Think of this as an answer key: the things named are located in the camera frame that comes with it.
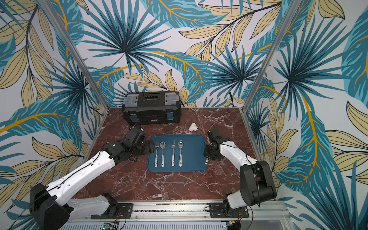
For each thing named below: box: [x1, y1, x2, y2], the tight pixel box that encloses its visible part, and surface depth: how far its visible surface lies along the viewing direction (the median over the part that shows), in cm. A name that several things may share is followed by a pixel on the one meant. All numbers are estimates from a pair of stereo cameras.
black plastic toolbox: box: [122, 91, 182, 126], surface depth 102 cm
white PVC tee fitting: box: [188, 122, 199, 132], surface depth 108 cm
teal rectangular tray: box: [147, 134, 208, 173], surface depth 94 cm
